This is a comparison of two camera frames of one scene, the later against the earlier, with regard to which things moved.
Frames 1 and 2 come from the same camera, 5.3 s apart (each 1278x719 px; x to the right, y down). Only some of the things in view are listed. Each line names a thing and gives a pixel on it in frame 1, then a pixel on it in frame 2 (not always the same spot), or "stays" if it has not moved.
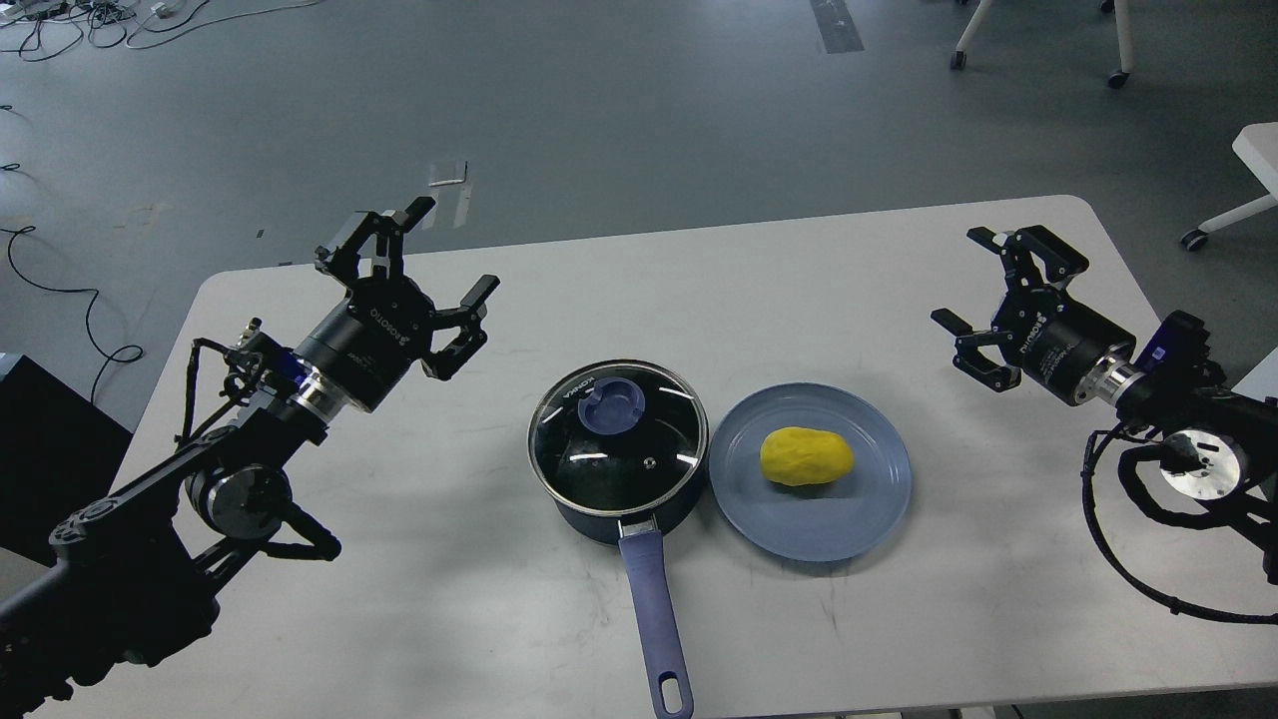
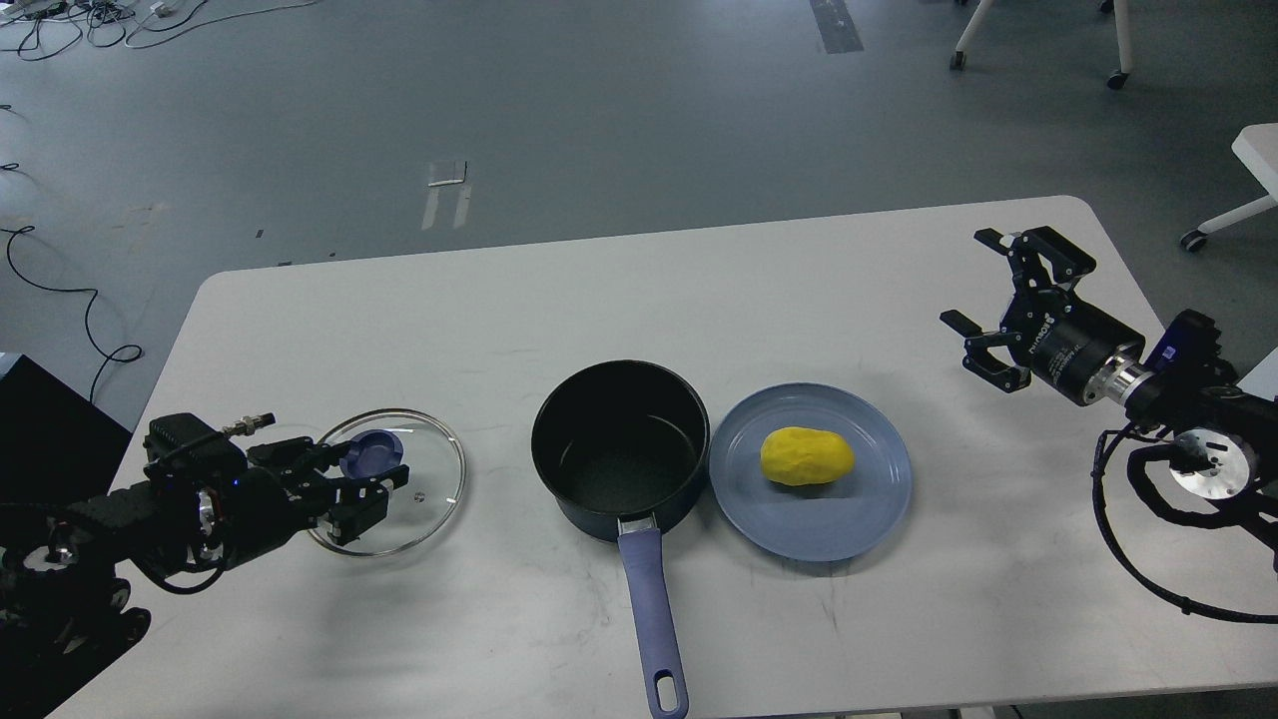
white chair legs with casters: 1117,80 stays
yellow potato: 797,455 stays
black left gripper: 366,343 to 262,506
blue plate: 819,522 stays
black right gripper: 1051,338 stays
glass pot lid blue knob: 612,405 to 371,451
